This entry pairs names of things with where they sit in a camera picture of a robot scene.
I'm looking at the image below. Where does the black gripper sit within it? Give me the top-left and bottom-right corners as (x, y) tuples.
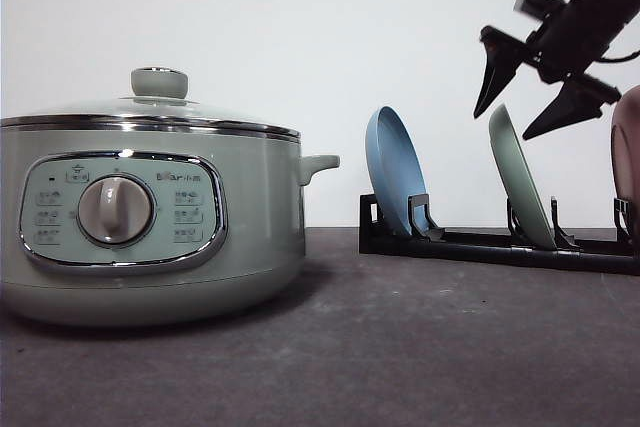
(473, 0), (632, 141)

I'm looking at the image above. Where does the green plate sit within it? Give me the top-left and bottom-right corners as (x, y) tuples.
(489, 104), (557, 251)

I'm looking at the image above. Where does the glass steamer lid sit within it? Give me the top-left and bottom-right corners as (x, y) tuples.
(0, 67), (302, 139)

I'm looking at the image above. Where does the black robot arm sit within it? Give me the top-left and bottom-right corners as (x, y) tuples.
(473, 0), (640, 140)

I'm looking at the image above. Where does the pink plate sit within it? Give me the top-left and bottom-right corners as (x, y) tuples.
(611, 85), (640, 205)

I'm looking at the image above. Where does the blue plate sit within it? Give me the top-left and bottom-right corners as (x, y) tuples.
(365, 106), (428, 234)

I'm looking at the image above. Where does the green electric steamer pot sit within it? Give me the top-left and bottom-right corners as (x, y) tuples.
(0, 114), (340, 326)

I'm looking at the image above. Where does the black dish rack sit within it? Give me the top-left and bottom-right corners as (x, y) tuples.
(359, 193), (640, 276)

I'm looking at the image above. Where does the grey table mat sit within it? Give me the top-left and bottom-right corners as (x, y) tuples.
(0, 227), (640, 427)

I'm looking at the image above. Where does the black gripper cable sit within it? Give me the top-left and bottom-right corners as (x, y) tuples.
(596, 50), (640, 63)

